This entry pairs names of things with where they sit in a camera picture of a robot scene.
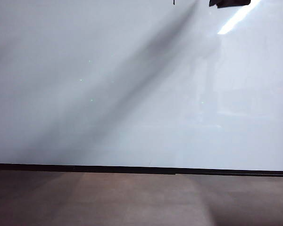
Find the white whiteboard black frame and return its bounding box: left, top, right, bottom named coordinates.
left=0, top=0, right=283, bottom=177

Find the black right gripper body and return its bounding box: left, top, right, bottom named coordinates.
left=208, top=0, right=251, bottom=9

